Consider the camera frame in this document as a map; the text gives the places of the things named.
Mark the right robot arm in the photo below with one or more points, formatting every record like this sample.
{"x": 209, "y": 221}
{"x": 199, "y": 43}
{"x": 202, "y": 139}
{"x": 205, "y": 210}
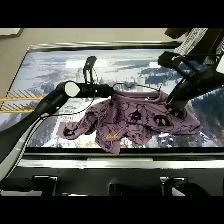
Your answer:
{"x": 206, "y": 43}

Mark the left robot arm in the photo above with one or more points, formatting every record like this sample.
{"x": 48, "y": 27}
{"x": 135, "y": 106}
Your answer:
{"x": 20, "y": 128}

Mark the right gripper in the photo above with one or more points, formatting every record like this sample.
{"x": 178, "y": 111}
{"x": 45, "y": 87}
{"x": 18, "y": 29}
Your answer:
{"x": 178, "y": 96}

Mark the purple printed garment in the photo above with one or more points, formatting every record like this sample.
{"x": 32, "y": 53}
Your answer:
{"x": 133, "y": 116}

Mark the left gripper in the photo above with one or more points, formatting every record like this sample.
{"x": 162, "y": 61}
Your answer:
{"x": 103, "y": 90}

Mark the silver frame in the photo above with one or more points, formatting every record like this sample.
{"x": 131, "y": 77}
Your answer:
{"x": 110, "y": 164}

